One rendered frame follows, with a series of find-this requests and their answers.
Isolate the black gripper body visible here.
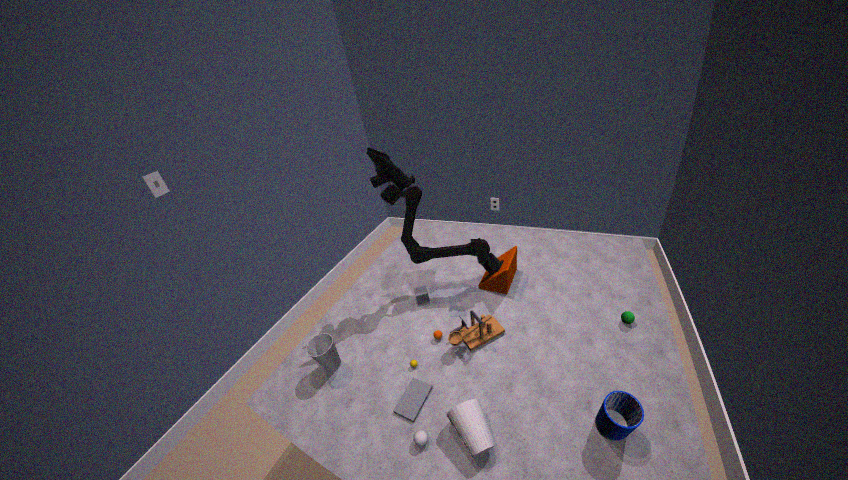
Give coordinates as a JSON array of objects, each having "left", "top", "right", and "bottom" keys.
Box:
[{"left": 377, "top": 154, "right": 402, "bottom": 182}]

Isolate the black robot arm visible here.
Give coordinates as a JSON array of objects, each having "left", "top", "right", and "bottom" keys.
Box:
[{"left": 370, "top": 172, "right": 504, "bottom": 276}]

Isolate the grey ball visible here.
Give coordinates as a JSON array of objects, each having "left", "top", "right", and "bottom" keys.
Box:
[{"left": 413, "top": 430, "right": 428, "bottom": 445}]

